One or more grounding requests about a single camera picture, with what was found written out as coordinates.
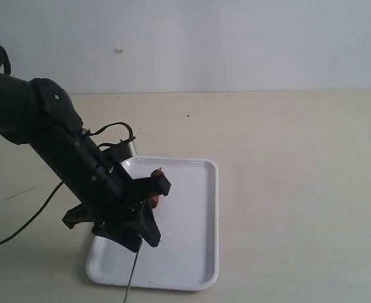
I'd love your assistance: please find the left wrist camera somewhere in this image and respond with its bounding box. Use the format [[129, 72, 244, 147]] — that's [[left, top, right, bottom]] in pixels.
[[100, 136, 138, 163]]

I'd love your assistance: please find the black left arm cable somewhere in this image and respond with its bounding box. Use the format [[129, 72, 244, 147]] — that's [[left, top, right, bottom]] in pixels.
[[0, 45, 137, 251]]

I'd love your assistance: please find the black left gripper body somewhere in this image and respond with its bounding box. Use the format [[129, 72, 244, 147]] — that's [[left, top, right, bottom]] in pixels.
[[61, 167, 149, 249]]

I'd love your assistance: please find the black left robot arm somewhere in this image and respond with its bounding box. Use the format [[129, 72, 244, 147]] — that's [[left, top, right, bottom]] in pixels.
[[0, 73, 171, 252]]

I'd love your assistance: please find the white plastic tray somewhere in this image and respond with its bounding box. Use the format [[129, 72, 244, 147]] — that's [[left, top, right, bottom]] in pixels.
[[86, 156, 219, 291]]

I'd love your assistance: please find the thin metal skewer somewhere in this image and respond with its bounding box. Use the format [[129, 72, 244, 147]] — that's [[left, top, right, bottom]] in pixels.
[[122, 239, 143, 303]]

